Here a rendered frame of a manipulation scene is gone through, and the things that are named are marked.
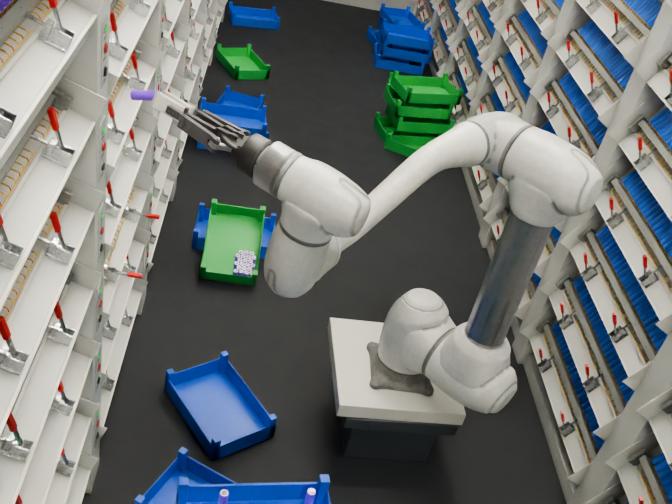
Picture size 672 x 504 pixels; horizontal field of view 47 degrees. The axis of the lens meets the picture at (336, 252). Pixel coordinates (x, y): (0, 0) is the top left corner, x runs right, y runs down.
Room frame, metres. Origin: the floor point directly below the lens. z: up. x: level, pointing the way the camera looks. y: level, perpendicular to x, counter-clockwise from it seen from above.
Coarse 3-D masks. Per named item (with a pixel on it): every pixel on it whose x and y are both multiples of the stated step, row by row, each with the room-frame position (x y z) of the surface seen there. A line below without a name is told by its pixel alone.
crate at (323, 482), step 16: (320, 480) 1.01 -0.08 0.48; (176, 496) 0.93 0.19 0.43; (192, 496) 0.94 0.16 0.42; (208, 496) 0.95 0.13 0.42; (240, 496) 0.97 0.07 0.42; (256, 496) 0.98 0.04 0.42; (272, 496) 0.99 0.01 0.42; (288, 496) 1.00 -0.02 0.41; (304, 496) 1.01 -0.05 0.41; (320, 496) 1.01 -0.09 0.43
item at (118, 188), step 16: (144, 112) 1.87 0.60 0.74; (144, 128) 1.87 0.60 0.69; (128, 144) 1.76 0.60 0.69; (144, 144) 1.80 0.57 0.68; (128, 160) 1.69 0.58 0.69; (112, 176) 1.58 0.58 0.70; (128, 176) 1.62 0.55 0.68; (112, 192) 1.52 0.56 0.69; (128, 192) 1.56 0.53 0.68; (112, 208) 1.44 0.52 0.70; (112, 224) 1.41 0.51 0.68
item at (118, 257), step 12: (144, 180) 1.87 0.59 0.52; (132, 192) 1.83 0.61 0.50; (144, 192) 1.86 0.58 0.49; (132, 204) 1.78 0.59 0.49; (132, 228) 1.68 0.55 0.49; (120, 240) 1.60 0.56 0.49; (120, 252) 1.56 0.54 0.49; (108, 264) 1.49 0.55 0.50; (120, 264) 1.52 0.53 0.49; (108, 288) 1.41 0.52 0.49; (108, 300) 1.37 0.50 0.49
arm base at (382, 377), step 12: (372, 348) 1.68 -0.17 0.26; (372, 360) 1.63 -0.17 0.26; (372, 372) 1.59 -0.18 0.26; (384, 372) 1.58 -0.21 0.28; (396, 372) 1.57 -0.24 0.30; (372, 384) 1.54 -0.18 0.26; (384, 384) 1.55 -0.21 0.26; (396, 384) 1.56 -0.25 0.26; (408, 384) 1.57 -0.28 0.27; (420, 384) 1.58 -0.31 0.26
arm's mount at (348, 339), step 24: (336, 336) 1.72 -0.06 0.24; (360, 336) 1.75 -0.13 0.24; (336, 360) 1.62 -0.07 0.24; (360, 360) 1.64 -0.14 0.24; (336, 384) 1.53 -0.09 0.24; (360, 384) 1.55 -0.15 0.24; (432, 384) 1.62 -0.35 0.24; (336, 408) 1.47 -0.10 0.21; (360, 408) 1.46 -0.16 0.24; (384, 408) 1.48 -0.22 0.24; (408, 408) 1.50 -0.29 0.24; (432, 408) 1.52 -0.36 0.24; (456, 408) 1.54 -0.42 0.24
